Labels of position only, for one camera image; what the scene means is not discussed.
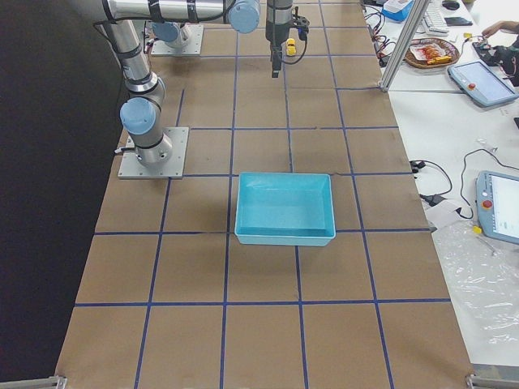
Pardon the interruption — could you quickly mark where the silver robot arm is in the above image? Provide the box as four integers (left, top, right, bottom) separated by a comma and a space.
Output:
152, 22, 191, 49
98, 1, 261, 177

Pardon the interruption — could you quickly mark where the clear plastic sheet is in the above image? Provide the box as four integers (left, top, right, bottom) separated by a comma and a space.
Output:
432, 221, 518, 366

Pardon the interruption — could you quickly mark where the aluminium frame post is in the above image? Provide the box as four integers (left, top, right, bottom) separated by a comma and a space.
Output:
379, 0, 429, 92

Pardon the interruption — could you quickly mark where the light blue plastic bin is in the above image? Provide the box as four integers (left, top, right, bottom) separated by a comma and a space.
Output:
234, 172, 336, 246

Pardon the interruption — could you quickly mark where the near teach pendant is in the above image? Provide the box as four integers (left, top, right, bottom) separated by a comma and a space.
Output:
476, 171, 519, 244

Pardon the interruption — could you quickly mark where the teach pendant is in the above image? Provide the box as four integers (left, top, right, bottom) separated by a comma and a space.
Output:
476, 171, 519, 244
447, 60, 518, 108

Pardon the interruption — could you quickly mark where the far teach pendant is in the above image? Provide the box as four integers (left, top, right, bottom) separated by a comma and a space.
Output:
447, 60, 518, 108

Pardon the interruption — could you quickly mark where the yellow beetle toy car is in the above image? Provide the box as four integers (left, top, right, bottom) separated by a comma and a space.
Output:
285, 38, 297, 57

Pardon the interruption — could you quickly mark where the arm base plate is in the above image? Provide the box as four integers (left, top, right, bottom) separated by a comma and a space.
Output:
118, 127, 189, 179
151, 22, 204, 57

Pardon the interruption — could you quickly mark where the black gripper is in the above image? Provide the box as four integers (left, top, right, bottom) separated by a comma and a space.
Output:
265, 0, 308, 78

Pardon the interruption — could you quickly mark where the black power cable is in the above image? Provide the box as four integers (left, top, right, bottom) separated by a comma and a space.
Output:
409, 147, 519, 220

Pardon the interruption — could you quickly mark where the wicker snack basket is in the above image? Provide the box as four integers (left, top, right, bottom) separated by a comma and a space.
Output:
404, 38, 460, 69

